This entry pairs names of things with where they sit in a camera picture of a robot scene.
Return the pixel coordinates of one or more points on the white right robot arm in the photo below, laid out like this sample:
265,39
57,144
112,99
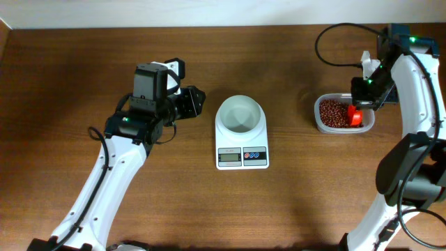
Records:
411,177

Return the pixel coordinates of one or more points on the red measuring scoop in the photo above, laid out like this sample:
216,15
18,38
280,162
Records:
354,116

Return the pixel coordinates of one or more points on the red adzuki beans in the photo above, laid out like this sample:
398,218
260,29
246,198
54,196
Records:
334,114

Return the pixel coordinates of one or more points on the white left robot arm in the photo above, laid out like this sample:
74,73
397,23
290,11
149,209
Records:
157,101

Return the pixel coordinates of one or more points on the clear plastic container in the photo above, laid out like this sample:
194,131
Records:
368,115

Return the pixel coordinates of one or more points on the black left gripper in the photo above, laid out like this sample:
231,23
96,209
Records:
190,109

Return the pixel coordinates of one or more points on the white digital kitchen scale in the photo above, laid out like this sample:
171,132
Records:
236,151

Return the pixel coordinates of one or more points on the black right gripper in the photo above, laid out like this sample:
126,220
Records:
357,96

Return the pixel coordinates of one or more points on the white bowl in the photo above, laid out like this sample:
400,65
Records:
239,114

